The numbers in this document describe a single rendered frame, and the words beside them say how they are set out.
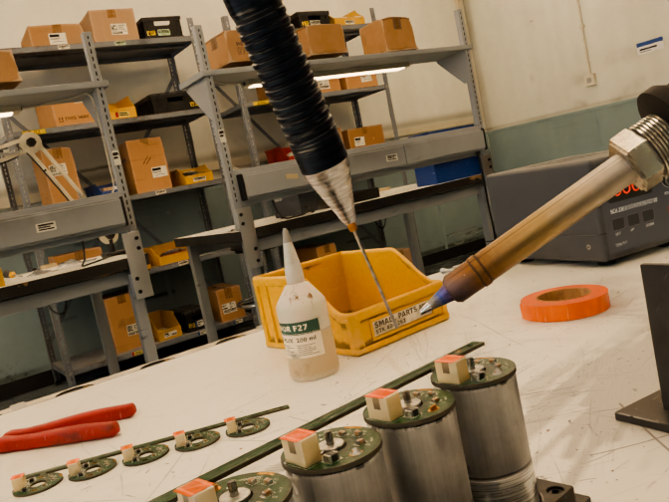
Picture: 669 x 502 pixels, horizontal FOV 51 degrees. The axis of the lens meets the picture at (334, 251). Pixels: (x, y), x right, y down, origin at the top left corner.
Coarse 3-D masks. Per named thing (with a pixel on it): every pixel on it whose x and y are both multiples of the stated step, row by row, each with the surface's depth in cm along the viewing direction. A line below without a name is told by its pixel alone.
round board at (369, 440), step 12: (336, 432) 18; (348, 432) 18; (360, 432) 17; (372, 432) 17; (348, 444) 17; (360, 444) 17; (372, 444) 17; (324, 456) 16; (336, 456) 16; (348, 456) 16; (360, 456) 16; (288, 468) 16; (300, 468) 16; (312, 468) 16; (324, 468) 16; (336, 468) 16
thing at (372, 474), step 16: (320, 448) 17; (336, 448) 17; (368, 464) 16; (384, 464) 17; (304, 480) 16; (320, 480) 16; (336, 480) 16; (352, 480) 16; (368, 480) 16; (384, 480) 17; (304, 496) 16; (320, 496) 16; (336, 496) 16; (352, 496) 16; (368, 496) 16; (384, 496) 16
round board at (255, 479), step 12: (228, 480) 16; (240, 480) 16; (252, 480) 16; (264, 480) 16; (276, 480) 16; (288, 480) 16; (216, 492) 16; (252, 492) 15; (264, 492) 15; (276, 492) 15; (288, 492) 15
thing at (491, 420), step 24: (504, 384) 20; (456, 408) 20; (480, 408) 19; (504, 408) 20; (480, 432) 20; (504, 432) 20; (480, 456) 20; (504, 456) 20; (528, 456) 20; (480, 480) 20; (504, 480) 20; (528, 480) 20
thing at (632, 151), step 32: (640, 128) 17; (608, 160) 17; (640, 160) 16; (576, 192) 17; (608, 192) 17; (544, 224) 17; (480, 256) 17; (512, 256) 17; (448, 288) 17; (480, 288) 17
